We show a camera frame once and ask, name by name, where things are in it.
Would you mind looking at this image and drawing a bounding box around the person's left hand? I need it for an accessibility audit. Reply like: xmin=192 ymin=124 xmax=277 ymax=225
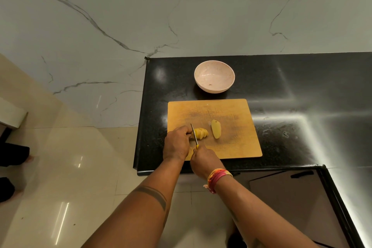
xmin=162 ymin=125 xmax=194 ymax=163

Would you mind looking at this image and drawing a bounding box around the person's right hand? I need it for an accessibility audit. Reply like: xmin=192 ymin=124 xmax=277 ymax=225
xmin=189 ymin=145 xmax=226 ymax=181

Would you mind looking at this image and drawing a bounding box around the yellow handled kitchen knife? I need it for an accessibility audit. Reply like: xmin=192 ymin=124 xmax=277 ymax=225
xmin=190 ymin=124 xmax=200 ymax=150

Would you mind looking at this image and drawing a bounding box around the yellow potato half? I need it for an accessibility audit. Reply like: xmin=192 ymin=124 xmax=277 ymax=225
xmin=211 ymin=119 xmax=222 ymax=140

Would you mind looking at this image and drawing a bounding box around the pink speckled bowl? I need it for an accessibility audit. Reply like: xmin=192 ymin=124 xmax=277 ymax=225
xmin=194 ymin=60 xmax=235 ymax=94

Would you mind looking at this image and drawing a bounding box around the person's right forearm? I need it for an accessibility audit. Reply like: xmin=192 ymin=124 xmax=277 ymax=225
xmin=214 ymin=175 xmax=326 ymax=248

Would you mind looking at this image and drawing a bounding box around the person's left forearm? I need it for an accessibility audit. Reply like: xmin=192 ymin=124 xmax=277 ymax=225
xmin=81 ymin=157 xmax=186 ymax=248

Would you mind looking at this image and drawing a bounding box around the person's foot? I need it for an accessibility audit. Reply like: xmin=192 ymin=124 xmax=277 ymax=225
xmin=226 ymin=233 xmax=246 ymax=248

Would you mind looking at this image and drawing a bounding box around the wooden cutting board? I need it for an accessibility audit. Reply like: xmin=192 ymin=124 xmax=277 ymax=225
xmin=167 ymin=98 xmax=263 ymax=161

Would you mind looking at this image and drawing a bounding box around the red orange thread bracelet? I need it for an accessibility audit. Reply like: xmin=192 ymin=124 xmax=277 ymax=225
xmin=203 ymin=168 xmax=234 ymax=194

